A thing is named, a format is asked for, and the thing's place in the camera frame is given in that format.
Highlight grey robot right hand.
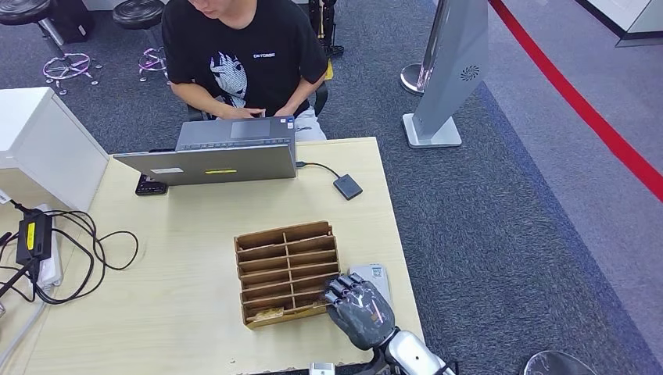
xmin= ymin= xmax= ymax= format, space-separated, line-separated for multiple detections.
xmin=323 ymin=273 xmax=399 ymax=352

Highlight person's right hand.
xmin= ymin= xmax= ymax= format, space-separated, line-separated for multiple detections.
xmin=222 ymin=105 xmax=266 ymax=121

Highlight brown wooden card organiser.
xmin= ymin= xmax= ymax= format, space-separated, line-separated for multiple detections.
xmin=234 ymin=220 xmax=343 ymax=331

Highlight white card reader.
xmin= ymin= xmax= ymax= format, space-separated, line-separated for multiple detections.
xmin=348 ymin=262 xmax=393 ymax=312

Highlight person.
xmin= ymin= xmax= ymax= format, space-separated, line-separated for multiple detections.
xmin=161 ymin=0 xmax=330 ymax=143

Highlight gold room key card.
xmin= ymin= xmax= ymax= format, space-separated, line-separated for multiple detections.
xmin=248 ymin=306 xmax=285 ymax=324

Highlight grey laptop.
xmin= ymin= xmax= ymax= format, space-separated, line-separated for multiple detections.
xmin=113 ymin=114 xmax=298 ymax=188

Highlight black tripod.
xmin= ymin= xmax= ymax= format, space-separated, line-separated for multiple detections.
xmin=308 ymin=0 xmax=346 ymax=57

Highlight dark grey external drive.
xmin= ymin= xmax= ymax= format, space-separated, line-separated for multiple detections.
xmin=332 ymin=173 xmax=364 ymax=201

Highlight black phone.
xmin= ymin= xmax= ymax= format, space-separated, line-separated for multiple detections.
xmin=134 ymin=173 xmax=170 ymax=197

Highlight black stool chrome base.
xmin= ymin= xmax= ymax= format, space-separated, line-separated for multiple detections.
xmin=0 ymin=0 xmax=103 ymax=97
xmin=112 ymin=0 xmax=174 ymax=85

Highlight grey kiosk stand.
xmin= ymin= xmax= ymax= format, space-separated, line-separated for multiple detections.
xmin=402 ymin=0 xmax=490 ymax=149

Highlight black bag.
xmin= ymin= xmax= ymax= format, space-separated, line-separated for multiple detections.
xmin=48 ymin=0 xmax=96 ymax=44

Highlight white cabinet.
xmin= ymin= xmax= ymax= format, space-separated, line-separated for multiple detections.
xmin=0 ymin=87 xmax=109 ymax=213

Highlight black power adapter yellow label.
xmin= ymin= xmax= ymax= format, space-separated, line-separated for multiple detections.
xmin=15 ymin=212 xmax=54 ymax=267

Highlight white power strip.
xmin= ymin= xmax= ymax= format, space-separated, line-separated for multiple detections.
xmin=30 ymin=204 xmax=64 ymax=288

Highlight red floor tape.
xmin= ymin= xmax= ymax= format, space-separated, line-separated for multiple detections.
xmin=489 ymin=0 xmax=663 ymax=204

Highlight white counter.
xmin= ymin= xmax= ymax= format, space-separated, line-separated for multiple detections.
xmin=577 ymin=0 xmax=663 ymax=48

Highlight black drive cable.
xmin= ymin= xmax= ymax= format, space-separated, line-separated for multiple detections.
xmin=296 ymin=161 xmax=342 ymax=180

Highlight chrome stanchion post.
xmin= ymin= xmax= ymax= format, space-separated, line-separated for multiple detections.
xmin=400 ymin=0 xmax=452 ymax=97

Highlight black cable tangle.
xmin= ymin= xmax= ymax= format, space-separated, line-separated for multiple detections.
xmin=0 ymin=198 xmax=140 ymax=306

